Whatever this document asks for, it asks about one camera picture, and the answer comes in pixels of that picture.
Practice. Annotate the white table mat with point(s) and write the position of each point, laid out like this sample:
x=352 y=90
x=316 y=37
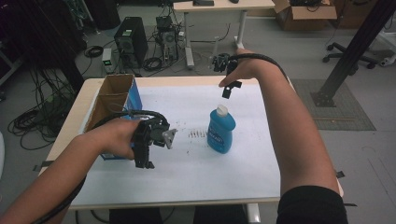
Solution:
x=186 y=174

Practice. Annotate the black tape strip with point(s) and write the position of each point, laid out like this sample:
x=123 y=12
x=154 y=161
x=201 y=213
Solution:
x=42 y=165
x=340 y=174

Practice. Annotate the flat black device on desk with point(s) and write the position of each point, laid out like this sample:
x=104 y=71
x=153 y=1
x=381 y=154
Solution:
x=203 y=2

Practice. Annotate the person's left hand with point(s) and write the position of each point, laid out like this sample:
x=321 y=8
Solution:
x=115 y=137

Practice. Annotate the blue cardboard box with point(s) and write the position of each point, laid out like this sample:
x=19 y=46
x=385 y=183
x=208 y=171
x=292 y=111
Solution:
x=115 y=99

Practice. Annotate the open computer case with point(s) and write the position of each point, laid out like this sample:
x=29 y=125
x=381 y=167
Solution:
x=168 y=37

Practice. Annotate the person's right hand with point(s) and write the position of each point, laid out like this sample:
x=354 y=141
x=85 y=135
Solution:
x=246 y=70

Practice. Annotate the person's black sleeve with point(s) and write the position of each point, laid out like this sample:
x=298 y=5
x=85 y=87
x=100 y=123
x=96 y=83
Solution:
x=311 y=207

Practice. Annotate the open brown cardboard box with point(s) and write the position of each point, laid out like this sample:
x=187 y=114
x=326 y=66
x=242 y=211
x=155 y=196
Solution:
x=306 y=15

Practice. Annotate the small white power unit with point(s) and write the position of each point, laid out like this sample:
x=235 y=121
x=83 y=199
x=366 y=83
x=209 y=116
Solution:
x=107 y=60

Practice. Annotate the white-legged wooden desk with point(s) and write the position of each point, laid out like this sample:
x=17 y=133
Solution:
x=218 y=4

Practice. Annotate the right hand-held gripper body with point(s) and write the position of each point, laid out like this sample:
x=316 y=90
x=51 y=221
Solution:
x=221 y=62

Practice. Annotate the grey floor mat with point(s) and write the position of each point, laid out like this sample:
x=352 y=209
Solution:
x=339 y=109

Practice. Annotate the black computer tower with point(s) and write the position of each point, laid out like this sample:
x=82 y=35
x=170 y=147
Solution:
x=130 y=40

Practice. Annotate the black office chair base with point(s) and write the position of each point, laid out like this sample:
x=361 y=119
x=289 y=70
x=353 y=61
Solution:
x=351 y=56

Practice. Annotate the black aluminium post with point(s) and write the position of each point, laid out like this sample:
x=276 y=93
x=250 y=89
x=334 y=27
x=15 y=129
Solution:
x=351 y=49

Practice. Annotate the black computer mouse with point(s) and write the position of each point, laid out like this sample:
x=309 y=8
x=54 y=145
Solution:
x=234 y=1

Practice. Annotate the blue bottle with white cap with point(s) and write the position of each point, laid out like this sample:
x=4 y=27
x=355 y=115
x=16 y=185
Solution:
x=221 y=130

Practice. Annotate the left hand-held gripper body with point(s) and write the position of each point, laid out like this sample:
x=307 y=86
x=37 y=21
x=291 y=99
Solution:
x=155 y=132

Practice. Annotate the white table leg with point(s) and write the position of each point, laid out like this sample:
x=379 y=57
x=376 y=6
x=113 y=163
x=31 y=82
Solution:
x=253 y=214

